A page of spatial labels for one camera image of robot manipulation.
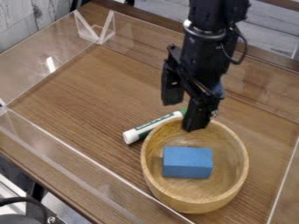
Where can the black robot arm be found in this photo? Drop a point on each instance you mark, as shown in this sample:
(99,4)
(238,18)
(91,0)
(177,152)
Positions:
(212,14)

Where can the blue rectangular block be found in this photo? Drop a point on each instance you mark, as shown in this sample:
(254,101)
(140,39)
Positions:
(187,162)

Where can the clear acrylic barrier wall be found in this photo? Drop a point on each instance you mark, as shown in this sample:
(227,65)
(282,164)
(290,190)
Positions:
(93,189)

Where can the green and white marker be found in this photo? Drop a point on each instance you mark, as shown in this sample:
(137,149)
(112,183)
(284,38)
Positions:
(139,132)

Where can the clear acrylic corner bracket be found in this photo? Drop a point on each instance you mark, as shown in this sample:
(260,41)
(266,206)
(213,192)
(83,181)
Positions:
(95,33)

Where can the black metal mount base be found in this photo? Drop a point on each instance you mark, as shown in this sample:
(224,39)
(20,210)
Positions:
(27,213)

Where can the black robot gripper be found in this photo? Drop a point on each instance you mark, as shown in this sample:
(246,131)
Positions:
(192,72)

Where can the brown wooden bowl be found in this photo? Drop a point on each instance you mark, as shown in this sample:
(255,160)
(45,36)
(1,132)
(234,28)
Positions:
(195,196)

